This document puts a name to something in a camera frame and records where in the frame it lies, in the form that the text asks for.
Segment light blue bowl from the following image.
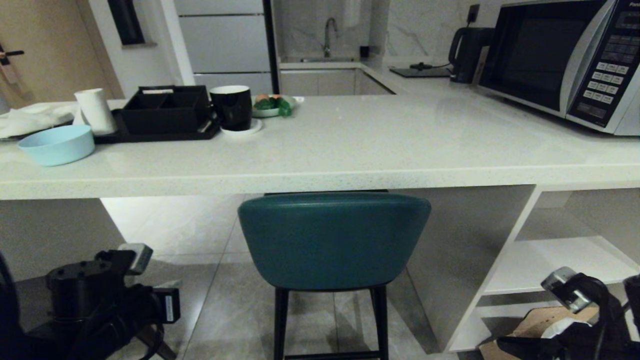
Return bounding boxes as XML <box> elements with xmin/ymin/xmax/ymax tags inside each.
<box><xmin>17</xmin><ymin>124</ymin><xmax>96</xmax><ymax>167</ymax></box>

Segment grey refrigerator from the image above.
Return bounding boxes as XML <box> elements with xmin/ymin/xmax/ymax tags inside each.
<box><xmin>172</xmin><ymin>0</ymin><xmax>279</xmax><ymax>96</ymax></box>

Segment chrome kitchen faucet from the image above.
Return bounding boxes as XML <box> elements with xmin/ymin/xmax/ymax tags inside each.
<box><xmin>322</xmin><ymin>17</ymin><xmax>339</xmax><ymax>59</ymax></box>

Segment black serving tray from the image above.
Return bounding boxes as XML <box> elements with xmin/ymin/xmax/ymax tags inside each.
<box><xmin>92</xmin><ymin>107</ymin><xmax>221</xmax><ymax>145</ymax></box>

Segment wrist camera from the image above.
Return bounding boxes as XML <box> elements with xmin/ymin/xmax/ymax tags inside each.
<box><xmin>540</xmin><ymin>266</ymin><xmax>612</xmax><ymax>321</ymax></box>
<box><xmin>96</xmin><ymin>243</ymin><xmax>154</xmax><ymax>277</ymax></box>

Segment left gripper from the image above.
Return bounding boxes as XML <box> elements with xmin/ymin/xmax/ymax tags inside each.
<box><xmin>127</xmin><ymin>284</ymin><xmax>182</xmax><ymax>360</ymax></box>

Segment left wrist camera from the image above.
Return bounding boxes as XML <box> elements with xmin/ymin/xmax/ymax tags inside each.
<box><xmin>96</xmin><ymin>243</ymin><xmax>154</xmax><ymax>277</ymax></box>

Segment black mug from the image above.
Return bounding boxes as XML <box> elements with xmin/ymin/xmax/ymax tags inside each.
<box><xmin>209</xmin><ymin>85</ymin><xmax>253</xmax><ymax>132</ymax></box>

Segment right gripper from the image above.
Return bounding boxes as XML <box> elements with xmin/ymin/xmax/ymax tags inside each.
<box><xmin>495</xmin><ymin>317</ymin><xmax>632</xmax><ymax>360</ymax></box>

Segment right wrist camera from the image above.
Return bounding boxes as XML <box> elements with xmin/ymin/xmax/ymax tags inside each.
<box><xmin>540</xmin><ymin>266</ymin><xmax>612</xmax><ymax>321</ymax></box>

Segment black electric kettle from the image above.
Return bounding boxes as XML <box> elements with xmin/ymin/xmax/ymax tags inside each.
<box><xmin>448</xmin><ymin>26</ymin><xmax>496</xmax><ymax>84</ymax></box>

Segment white kitchen base cabinets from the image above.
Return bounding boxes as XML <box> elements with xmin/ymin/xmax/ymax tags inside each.
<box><xmin>279</xmin><ymin>68</ymin><xmax>397</xmax><ymax>97</ymax></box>

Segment white cloth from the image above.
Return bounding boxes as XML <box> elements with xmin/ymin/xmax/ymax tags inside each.
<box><xmin>0</xmin><ymin>102</ymin><xmax>79</xmax><ymax>140</ymax></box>

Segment white plate with food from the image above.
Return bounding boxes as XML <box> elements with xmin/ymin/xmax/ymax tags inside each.
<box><xmin>252</xmin><ymin>93</ymin><xmax>305</xmax><ymax>119</ymax></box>

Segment beige wooden door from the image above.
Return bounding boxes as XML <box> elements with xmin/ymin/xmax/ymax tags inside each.
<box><xmin>0</xmin><ymin>0</ymin><xmax>126</xmax><ymax>109</ymax></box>

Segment brown cardboard box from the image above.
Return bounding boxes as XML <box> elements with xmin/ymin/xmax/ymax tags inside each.
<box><xmin>478</xmin><ymin>305</ymin><xmax>601</xmax><ymax>360</ymax></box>

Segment white round saucer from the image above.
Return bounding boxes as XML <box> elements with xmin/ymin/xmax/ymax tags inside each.
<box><xmin>220</xmin><ymin>118</ymin><xmax>263</xmax><ymax>138</ymax></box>

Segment silver microwave oven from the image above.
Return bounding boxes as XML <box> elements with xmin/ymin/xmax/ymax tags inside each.
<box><xmin>472</xmin><ymin>0</ymin><xmax>640</xmax><ymax>137</ymax></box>

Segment dark framed wall panel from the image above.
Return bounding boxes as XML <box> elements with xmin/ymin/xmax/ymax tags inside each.
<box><xmin>107</xmin><ymin>0</ymin><xmax>146</xmax><ymax>46</ymax></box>

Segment teal bar stool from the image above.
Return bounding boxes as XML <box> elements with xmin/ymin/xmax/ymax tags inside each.
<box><xmin>237</xmin><ymin>191</ymin><xmax>432</xmax><ymax>360</ymax></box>

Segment black flat countertop pad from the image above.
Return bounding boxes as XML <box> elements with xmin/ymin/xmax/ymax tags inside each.
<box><xmin>389</xmin><ymin>66</ymin><xmax>454</xmax><ymax>79</ymax></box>

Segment white paper cup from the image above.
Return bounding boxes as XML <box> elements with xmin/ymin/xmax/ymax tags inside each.
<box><xmin>73</xmin><ymin>88</ymin><xmax>118</xmax><ymax>137</ymax></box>

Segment black organizer box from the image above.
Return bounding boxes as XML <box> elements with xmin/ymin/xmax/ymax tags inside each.
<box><xmin>121</xmin><ymin>85</ymin><xmax>211</xmax><ymax>135</ymax></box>

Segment white open shelf unit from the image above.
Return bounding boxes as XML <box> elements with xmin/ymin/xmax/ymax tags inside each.
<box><xmin>444</xmin><ymin>184</ymin><xmax>640</xmax><ymax>354</ymax></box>

